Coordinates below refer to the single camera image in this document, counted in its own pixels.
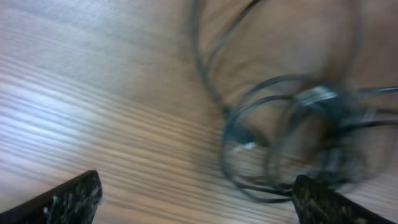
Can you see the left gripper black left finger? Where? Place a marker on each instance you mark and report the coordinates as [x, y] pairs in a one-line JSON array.
[[74, 201]]

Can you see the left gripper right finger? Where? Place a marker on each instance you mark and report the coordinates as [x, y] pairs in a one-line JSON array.
[[314, 203]]

